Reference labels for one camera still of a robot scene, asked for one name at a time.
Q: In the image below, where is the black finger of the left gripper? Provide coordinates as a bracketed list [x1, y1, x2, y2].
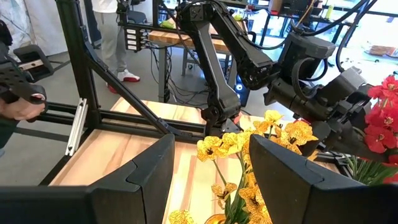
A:
[300, 121, 332, 156]
[334, 124, 388, 162]

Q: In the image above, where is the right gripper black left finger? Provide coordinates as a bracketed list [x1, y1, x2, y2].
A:
[0, 133, 175, 224]

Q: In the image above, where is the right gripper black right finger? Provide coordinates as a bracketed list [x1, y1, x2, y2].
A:
[249, 134, 398, 224]

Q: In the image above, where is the person's hand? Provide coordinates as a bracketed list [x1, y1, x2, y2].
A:
[0, 96, 47, 121]

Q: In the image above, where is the black power strip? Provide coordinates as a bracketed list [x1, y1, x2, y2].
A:
[123, 26, 150, 52]

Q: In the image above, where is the person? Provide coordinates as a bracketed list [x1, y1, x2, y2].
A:
[83, 0, 141, 94]

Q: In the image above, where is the white patterned banner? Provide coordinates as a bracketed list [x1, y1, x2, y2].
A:
[0, 0, 34, 43]

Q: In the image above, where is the silver aluminium bracket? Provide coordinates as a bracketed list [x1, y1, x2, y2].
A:
[64, 98, 89, 157]

